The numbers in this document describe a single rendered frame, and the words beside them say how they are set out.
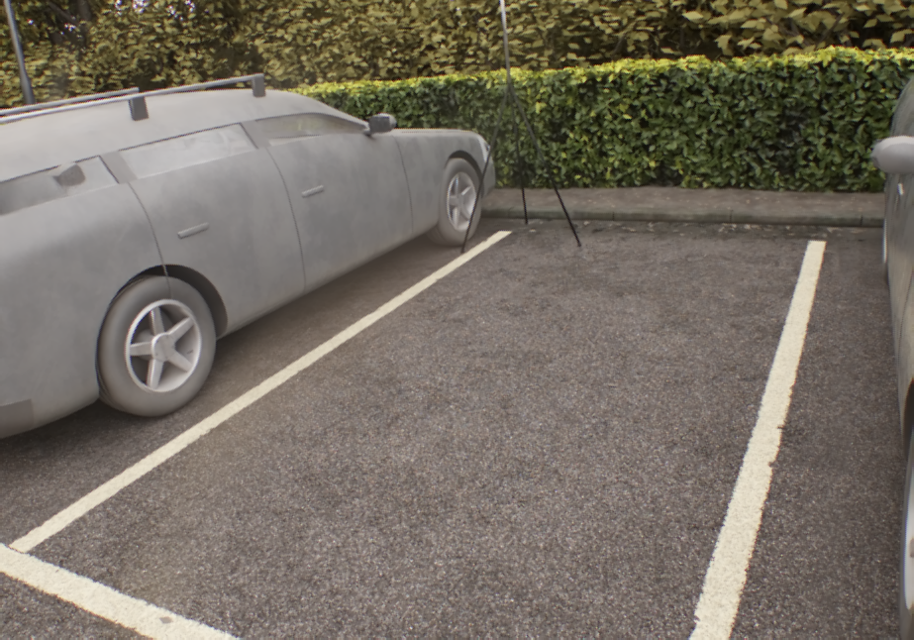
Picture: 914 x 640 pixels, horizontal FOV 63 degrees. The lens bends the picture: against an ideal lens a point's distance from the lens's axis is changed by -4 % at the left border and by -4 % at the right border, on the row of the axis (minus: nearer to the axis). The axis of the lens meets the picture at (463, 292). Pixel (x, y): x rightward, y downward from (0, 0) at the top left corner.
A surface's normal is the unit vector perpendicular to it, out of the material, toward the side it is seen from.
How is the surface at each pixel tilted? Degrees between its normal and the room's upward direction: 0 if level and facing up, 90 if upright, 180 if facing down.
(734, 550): 0
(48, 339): 89
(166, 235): 83
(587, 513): 0
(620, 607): 0
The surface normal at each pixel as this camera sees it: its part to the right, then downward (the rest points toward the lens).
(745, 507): -0.11, -0.94
